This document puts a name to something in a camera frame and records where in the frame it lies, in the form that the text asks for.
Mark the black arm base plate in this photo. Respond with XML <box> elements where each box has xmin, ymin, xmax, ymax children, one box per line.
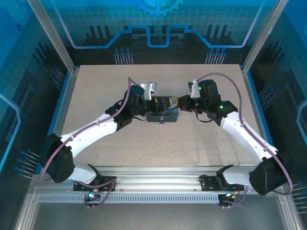
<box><xmin>73</xmin><ymin>176</ymin><xmax>118</xmax><ymax>192</ymax></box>
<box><xmin>199</xmin><ymin>174</ymin><xmax>245</xmax><ymax>192</ymax></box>

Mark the slotted metal cable duct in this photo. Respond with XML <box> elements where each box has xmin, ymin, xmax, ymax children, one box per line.
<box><xmin>38</xmin><ymin>194</ymin><xmax>231</xmax><ymax>204</ymax></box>

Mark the aluminium frame post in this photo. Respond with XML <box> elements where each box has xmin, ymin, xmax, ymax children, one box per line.
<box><xmin>26</xmin><ymin>0</ymin><xmax>79</xmax><ymax>74</ymax></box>
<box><xmin>241</xmin><ymin>0</ymin><xmax>287</xmax><ymax>74</ymax></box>

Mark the painted starry night tin box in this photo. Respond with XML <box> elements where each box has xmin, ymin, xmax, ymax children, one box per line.
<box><xmin>146</xmin><ymin>95</ymin><xmax>181</xmax><ymax>123</ymax></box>

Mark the aluminium mounting rail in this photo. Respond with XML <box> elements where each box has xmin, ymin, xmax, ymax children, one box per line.
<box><xmin>71</xmin><ymin>165</ymin><xmax>256</xmax><ymax>192</ymax></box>

